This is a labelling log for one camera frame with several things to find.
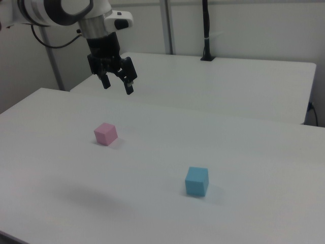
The blue cube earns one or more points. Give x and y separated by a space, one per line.
195 181

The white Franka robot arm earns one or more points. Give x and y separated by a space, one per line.
38 10

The pink cube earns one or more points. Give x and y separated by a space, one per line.
104 133

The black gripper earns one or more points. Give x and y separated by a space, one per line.
102 47

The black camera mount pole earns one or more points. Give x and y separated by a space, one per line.
207 30

